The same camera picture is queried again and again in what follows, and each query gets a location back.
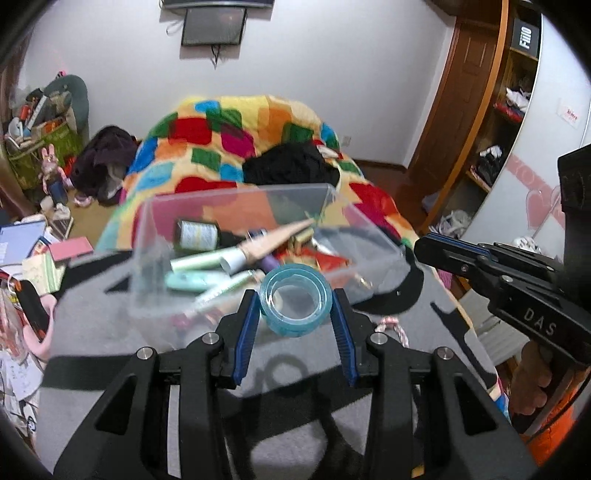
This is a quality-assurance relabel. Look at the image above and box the brown wooden door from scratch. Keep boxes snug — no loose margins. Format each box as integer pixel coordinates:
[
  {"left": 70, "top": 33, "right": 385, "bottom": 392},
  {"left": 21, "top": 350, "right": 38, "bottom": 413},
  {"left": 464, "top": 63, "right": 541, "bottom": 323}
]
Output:
[{"left": 406, "top": 0, "right": 509, "bottom": 171}]

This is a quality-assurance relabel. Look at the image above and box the wooden shelf unit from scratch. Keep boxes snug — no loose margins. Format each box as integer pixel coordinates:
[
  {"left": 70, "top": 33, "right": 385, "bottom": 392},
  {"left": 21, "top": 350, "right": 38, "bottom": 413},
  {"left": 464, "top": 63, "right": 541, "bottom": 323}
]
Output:
[{"left": 418, "top": 18, "right": 543, "bottom": 236}]

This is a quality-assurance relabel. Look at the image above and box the blue book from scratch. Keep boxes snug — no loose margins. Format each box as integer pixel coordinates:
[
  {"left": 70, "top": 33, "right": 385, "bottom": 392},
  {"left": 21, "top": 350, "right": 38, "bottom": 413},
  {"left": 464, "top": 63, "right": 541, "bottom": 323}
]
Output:
[{"left": 0, "top": 219, "right": 47, "bottom": 268}]

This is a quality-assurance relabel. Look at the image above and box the mint green tube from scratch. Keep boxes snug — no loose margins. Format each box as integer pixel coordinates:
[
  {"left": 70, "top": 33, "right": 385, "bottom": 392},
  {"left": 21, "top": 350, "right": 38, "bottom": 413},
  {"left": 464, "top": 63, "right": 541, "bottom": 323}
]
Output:
[{"left": 165, "top": 270, "right": 232, "bottom": 291}]

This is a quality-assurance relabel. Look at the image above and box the dark purple clothes pile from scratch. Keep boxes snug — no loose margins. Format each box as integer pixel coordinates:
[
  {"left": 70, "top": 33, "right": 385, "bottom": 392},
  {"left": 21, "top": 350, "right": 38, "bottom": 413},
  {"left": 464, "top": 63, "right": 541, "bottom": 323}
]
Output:
[{"left": 69, "top": 126, "right": 139, "bottom": 206}]

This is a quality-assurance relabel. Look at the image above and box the green patterned box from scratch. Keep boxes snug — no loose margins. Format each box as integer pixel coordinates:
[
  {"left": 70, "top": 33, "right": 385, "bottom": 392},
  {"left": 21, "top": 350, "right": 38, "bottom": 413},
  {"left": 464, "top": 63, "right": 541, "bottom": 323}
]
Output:
[{"left": 21, "top": 253, "right": 65, "bottom": 294}]

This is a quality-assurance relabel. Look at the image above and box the pink white braided rope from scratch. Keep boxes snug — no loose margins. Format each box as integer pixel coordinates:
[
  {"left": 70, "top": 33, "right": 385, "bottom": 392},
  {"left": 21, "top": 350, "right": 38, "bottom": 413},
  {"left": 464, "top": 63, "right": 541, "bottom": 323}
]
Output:
[{"left": 374, "top": 316, "right": 411, "bottom": 348}]

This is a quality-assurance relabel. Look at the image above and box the person's right hand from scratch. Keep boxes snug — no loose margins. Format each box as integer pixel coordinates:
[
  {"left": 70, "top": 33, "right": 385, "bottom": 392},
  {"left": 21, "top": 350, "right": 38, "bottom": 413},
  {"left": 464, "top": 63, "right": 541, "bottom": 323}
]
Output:
[{"left": 510, "top": 342, "right": 555, "bottom": 417}]

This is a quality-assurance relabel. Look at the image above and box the black cap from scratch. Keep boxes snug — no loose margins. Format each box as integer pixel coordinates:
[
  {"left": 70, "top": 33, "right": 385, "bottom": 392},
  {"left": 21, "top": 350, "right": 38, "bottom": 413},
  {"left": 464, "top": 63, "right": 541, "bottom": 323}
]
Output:
[{"left": 351, "top": 249, "right": 426, "bottom": 315}]

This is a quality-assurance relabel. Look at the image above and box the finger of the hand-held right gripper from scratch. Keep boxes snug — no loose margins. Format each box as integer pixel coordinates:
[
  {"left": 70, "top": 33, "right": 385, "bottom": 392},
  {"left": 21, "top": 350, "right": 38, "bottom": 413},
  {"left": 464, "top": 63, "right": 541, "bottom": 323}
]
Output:
[
  {"left": 413, "top": 237, "right": 525, "bottom": 301},
  {"left": 422, "top": 233, "right": 561, "bottom": 273}
]

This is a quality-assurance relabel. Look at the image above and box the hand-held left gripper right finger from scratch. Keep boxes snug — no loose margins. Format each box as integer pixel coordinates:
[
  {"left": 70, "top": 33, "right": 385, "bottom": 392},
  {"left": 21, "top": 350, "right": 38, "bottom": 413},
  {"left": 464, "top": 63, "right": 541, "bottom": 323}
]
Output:
[{"left": 331, "top": 287, "right": 539, "bottom": 480}]

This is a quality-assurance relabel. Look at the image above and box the white curved wardrobe panel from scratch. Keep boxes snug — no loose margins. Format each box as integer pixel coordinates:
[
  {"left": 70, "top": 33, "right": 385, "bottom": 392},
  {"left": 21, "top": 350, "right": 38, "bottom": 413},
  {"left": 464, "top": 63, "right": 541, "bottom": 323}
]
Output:
[{"left": 462, "top": 9, "right": 591, "bottom": 259}]

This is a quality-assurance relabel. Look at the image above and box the black cloth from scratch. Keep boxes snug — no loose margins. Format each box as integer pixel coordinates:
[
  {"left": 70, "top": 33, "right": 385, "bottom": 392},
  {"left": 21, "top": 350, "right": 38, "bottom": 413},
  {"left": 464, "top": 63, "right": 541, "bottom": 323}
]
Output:
[{"left": 242, "top": 144, "right": 340, "bottom": 188}]

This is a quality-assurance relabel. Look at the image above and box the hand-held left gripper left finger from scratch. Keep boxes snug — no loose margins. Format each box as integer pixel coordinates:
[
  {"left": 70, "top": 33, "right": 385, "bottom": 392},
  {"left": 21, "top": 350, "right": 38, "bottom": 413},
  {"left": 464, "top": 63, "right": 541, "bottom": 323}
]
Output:
[{"left": 53, "top": 288, "right": 262, "bottom": 480}]

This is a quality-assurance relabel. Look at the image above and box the pink bunny doll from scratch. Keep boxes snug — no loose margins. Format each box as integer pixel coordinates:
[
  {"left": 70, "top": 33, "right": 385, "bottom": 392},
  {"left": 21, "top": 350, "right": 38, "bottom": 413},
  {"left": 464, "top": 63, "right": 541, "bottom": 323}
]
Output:
[{"left": 39, "top": 147, "right": 70, "bottom": 204}]

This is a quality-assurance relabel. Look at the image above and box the green storage box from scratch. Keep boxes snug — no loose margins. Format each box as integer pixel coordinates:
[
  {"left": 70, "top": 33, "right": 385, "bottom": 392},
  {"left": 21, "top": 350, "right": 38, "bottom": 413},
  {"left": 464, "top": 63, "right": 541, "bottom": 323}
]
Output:
[{"left": 4, "top": 117, "right": 84, "bottom": 190}]

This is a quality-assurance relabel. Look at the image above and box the person's orange-sleeved right forearm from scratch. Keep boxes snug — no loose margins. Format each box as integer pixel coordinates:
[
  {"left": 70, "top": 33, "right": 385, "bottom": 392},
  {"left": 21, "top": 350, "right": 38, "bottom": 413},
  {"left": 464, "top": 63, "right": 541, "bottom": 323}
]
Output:
[{"left": 526, "top": 383, "right": 588, "bottom": 467}]

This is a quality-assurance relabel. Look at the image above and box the grey and black mat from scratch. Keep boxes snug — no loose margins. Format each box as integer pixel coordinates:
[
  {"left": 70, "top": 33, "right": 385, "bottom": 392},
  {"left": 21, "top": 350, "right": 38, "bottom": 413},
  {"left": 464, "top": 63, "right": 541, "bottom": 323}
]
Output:
[{"left": 37, "top": 249, "right": 502, "bottom": 480}]

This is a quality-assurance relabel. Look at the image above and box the black wall monitor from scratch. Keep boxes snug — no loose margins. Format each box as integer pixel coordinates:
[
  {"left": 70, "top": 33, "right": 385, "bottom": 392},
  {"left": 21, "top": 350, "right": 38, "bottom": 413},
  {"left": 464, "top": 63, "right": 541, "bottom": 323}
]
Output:
[{"left": 181, "top": 7, "right": 247, "bottom": 47}]

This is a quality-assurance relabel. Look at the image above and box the clear plastic storage box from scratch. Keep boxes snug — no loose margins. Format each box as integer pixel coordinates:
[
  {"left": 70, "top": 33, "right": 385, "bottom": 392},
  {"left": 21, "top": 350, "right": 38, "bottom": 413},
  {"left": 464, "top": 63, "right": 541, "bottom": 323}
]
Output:
[{"left": 127, "top": 183, "right": 413, "bottom": 324}]

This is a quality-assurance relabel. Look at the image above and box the white patterned tube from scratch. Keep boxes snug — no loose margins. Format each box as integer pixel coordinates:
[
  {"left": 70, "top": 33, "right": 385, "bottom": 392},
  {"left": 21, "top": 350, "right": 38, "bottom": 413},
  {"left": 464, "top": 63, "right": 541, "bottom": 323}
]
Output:
[{"left": 194, "top": 270, "right": 266, "bottom": 315}]

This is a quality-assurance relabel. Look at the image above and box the pink plastic holder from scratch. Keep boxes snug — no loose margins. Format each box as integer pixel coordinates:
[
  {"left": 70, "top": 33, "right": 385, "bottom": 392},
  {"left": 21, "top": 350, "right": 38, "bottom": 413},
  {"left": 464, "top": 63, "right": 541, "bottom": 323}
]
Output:
[{"left": 14, "top": 279, "right": 58, "bottom": 358}]

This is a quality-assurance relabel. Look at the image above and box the clear tape roll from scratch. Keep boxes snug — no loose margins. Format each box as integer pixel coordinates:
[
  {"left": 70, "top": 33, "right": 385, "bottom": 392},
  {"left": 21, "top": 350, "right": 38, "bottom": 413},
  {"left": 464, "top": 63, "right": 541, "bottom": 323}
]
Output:
[{"left": 259, "top": 265, "right": 333, "bottom": 339}]

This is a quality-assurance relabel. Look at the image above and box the light green bottle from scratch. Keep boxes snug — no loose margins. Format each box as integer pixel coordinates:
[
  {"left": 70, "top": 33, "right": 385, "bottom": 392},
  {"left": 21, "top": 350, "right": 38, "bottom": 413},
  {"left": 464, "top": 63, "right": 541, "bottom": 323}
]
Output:
[{"left": 170, "top": 247, "right": 246, "bottom": 274}]

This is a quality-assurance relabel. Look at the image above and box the pink flat box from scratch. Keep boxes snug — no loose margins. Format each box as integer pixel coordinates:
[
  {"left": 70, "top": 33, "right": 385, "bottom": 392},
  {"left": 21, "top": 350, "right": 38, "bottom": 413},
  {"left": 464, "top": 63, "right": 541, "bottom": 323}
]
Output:
[{"left": 48, "top": 236, "right": 95, "bottom": 261}]

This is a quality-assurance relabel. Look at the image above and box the colourful patchwork blanket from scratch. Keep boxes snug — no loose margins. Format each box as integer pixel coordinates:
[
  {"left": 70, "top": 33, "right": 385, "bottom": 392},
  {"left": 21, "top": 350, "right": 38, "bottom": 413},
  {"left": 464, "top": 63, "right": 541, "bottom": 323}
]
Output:
[{"left": 95, "top": 95, "right": 419, "bottom": 252}]

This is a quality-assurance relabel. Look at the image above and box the beige pink tube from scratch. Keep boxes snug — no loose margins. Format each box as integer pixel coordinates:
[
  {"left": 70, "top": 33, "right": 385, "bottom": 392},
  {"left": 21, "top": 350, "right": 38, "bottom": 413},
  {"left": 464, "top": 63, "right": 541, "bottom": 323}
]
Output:
[{"left": 240, "top": 219, "right": 315, "bottom": 260}]

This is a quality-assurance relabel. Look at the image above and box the red foil packet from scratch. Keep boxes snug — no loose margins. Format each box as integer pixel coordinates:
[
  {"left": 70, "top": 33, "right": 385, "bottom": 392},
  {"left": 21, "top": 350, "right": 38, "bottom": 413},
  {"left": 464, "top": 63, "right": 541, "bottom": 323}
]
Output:
[{"left": 295, "top": 244, "right": 362, "bottom": 274}]

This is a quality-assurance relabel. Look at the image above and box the brown glass spray bottle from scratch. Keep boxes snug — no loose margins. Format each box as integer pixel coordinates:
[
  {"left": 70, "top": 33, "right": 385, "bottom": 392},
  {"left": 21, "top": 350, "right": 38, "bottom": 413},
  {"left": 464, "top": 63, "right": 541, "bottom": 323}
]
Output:
[{"left": 173, "top": 219, "right": 247, "bottom": 252}]

